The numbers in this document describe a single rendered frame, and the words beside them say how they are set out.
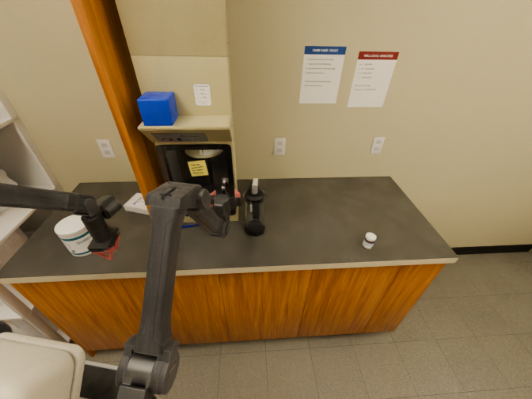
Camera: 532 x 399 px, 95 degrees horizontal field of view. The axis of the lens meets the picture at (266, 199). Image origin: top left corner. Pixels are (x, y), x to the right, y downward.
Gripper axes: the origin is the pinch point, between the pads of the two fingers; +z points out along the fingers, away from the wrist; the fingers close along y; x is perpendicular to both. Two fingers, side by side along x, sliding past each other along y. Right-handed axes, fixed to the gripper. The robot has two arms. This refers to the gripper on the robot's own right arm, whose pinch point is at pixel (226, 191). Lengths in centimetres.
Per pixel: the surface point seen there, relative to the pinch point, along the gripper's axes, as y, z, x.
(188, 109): 9.7, 3.9, -37.2
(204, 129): 2.8, -7.4, -33.8
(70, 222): 67, -11, 4
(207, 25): -2, 4, -63
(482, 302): -192, -3, 125
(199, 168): 10.0, 2.4, -11.9
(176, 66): 10, 4, -52
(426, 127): -122, 47, -5
